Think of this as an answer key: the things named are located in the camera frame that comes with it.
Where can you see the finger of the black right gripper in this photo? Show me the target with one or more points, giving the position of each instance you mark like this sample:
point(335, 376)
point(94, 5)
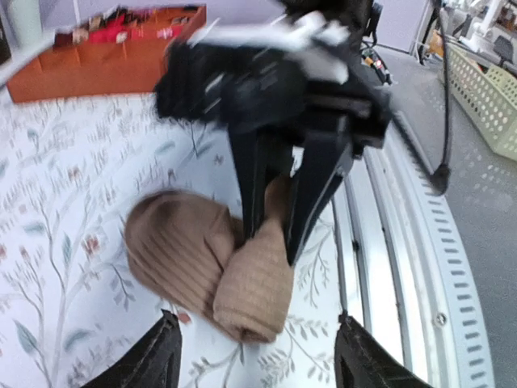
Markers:
point(259, 156)
point(327, 159)

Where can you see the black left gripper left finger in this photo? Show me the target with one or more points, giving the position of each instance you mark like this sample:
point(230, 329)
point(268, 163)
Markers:
point(153, 361)

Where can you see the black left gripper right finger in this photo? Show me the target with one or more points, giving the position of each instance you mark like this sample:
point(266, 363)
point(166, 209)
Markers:
point(360, 362)

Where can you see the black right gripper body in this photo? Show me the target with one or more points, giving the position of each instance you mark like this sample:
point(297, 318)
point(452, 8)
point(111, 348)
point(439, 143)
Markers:
point(248, 88)

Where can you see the tan ribbed sock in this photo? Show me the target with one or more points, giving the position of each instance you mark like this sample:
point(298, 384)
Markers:
point(191, 251)

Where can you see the orange wooden divider tray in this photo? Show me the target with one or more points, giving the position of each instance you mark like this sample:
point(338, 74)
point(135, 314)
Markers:
point(73, 67)

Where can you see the red rolled sock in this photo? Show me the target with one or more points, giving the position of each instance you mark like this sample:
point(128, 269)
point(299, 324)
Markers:
point(114, 31)

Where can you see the pale green perforated basket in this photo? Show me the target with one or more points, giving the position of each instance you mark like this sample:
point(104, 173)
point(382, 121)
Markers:
point(488, 98)

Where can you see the floral patterned table mat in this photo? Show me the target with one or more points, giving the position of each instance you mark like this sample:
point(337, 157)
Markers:
point(112, 219)

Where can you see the aluminium front rail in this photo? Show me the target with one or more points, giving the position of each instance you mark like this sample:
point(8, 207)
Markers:
point(403, 271)

